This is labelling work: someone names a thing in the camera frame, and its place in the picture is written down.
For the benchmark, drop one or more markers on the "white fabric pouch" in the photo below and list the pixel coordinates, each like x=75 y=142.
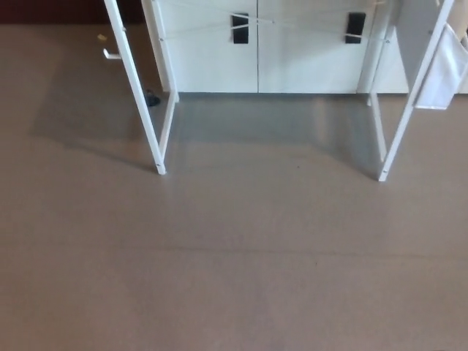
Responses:
x=438 y=73

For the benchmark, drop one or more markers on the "white desk hook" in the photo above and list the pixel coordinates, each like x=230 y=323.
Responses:
x=109 y=55

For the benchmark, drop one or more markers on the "white desk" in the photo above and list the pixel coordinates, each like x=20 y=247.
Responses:
x=143 y=109

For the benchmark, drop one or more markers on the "white cabinet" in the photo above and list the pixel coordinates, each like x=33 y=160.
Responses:
x=212 y=62

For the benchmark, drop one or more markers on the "dark brown wooden panel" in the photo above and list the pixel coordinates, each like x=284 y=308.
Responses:
x=55 y=11

